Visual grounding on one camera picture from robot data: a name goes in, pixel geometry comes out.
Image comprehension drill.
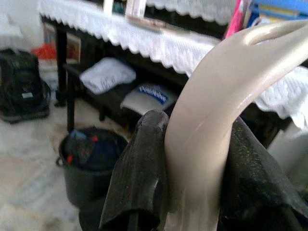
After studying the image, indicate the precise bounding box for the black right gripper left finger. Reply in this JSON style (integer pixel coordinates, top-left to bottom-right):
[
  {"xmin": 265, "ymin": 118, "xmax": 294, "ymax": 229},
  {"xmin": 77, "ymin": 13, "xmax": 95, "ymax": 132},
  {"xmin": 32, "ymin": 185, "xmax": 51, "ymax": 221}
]
[{"xmin": 99, "ymin": 110, "xmax": 170, "ymax": 231}]

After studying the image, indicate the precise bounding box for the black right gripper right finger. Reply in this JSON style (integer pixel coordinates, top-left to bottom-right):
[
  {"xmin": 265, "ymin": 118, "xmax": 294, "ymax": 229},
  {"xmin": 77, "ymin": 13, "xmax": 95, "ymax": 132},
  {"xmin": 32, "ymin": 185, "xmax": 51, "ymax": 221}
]
[{"xmin": 218, "ymin": 117, "xmax": 308, "ymax": 231}]

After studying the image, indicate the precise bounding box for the dark bag with red clips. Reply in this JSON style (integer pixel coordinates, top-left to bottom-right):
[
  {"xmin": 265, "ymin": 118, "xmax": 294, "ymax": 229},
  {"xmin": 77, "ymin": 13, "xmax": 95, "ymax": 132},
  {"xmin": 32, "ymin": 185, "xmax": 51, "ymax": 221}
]
[{"xmin": 64, "ymin": 129, "xmax": 121, "ymax": 170}]

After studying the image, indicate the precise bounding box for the black plastic bucket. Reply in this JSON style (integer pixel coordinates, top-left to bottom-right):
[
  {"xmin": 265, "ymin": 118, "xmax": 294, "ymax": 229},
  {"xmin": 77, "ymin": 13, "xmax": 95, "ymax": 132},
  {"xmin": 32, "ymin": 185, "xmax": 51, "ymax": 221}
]
[{"xmin": 55, "ymin": 127, "xmax": 129, "ymax": 207}]

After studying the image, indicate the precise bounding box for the white pillow with blue print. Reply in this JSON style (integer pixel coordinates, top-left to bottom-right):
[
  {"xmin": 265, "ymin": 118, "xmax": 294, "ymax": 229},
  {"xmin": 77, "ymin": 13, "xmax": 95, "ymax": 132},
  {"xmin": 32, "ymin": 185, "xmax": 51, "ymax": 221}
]
[{"xmin": 119, "ymin": 83, "xmax": 179, "ymax": 112}]

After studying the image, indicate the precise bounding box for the white folded cloth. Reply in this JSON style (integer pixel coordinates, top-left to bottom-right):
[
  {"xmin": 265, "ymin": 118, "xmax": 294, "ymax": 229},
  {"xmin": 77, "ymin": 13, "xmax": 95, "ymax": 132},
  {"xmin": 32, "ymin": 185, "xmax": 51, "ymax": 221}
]
[{"xmin": 79, "ymin": 57, "xmax": 137, "ymax": 95}]

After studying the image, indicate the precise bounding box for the white lace tablecloth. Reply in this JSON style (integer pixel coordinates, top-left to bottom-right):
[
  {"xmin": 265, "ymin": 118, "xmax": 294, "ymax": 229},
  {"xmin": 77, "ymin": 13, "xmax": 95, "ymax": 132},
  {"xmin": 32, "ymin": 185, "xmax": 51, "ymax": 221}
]
[
  {"xmin": 146, "ymin": 0, "xmax": 238, "ymax": 26},
  {"xmin": 38, "ymin": 0, "xmax": 308, "ymax": 130}
]

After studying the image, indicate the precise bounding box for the framed picture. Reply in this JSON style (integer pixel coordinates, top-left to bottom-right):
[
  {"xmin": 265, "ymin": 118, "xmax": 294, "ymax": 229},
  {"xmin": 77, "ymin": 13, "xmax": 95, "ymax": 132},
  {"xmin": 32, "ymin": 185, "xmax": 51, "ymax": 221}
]
[{"xmin": 65, "ymin": 33, "xmax": 82, "ymax": 64}]

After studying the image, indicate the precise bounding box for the black wooden table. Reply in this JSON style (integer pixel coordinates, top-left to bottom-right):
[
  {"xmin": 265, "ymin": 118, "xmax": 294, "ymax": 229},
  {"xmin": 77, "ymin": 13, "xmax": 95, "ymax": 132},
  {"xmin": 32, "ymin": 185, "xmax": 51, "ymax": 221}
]
[{"xmin": 39, "ymin": 14, "xmax": 308, "ymax": 150}]

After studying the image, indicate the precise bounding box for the black backpack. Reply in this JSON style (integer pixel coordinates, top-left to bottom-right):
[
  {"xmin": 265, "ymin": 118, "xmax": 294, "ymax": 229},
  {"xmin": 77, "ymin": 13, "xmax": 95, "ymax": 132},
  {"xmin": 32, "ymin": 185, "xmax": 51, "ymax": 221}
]
[{"xmin": 0, "ymin": 49, "xmax": 51, "ymax": 125}]

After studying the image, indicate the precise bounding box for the red plastic item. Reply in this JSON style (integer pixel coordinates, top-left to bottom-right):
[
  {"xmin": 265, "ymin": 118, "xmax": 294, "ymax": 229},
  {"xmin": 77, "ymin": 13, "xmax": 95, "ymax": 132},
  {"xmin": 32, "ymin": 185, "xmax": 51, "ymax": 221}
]
[{"xmin": 31, "ymin": 42, "xmax": 58, "ymax": 61}]

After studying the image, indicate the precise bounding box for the pink packet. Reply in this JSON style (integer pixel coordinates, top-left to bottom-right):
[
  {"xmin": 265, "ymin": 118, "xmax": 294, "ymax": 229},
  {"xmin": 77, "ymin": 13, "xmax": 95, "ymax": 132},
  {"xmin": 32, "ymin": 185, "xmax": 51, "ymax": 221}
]
[{"xmin": 224, "ymin": 0, "xmax": 251, "ymax": 39}]

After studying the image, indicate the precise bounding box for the blue box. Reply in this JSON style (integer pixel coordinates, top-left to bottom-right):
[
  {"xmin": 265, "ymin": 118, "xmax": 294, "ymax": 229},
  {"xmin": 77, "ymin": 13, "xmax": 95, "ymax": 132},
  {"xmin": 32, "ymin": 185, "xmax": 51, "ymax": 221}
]
[{"xmin": 249, "ymin": 0, "xmax": 308, "ymax": 27}]

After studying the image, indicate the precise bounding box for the pale wooden frame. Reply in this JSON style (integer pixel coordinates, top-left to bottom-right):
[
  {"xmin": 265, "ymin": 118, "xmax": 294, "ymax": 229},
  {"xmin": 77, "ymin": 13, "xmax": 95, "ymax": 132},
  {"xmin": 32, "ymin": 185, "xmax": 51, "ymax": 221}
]
[{"xmin": 102, "ymin": 0, "xmax": 167, "ymax": 32}]

